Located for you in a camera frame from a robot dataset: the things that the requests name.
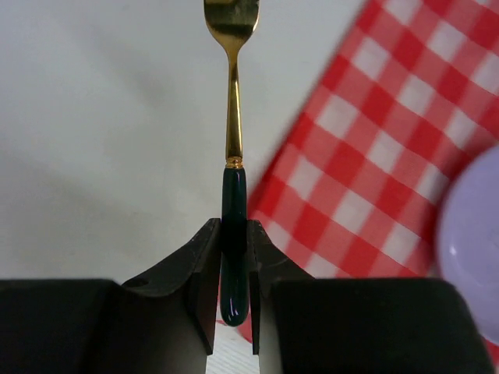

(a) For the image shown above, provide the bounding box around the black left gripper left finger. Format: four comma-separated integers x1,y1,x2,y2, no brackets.
1,218,221,373

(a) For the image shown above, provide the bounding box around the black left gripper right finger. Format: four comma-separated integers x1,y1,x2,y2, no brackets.
247,221,495,373

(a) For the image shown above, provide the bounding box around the red white checkered cloth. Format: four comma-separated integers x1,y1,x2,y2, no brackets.
237,0,499,367

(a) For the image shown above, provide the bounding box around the purple plastic plate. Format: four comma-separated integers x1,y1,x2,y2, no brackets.
435,146,498,344

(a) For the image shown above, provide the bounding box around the gold fork green handle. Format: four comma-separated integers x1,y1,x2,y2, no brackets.
203,1,260,326

